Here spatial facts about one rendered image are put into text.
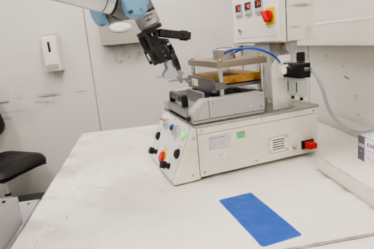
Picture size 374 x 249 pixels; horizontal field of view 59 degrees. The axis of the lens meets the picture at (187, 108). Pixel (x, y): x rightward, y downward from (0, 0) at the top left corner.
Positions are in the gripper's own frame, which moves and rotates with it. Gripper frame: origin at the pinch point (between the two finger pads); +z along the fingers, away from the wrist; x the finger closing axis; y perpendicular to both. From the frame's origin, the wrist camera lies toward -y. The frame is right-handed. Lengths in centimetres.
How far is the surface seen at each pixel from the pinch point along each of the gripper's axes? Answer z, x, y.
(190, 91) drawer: 6.8, -4.0, -1.8
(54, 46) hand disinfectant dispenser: -31, -150, 36
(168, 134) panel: 16.1, -1.3, 12.6
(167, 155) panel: 20.5, 3.6, 17.0
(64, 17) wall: -47, -159, 20
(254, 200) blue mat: 30.6, 36.3, 5.6
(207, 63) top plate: -1.6, 5.8, -8.7
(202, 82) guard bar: 4.0, 3.2, -5.2
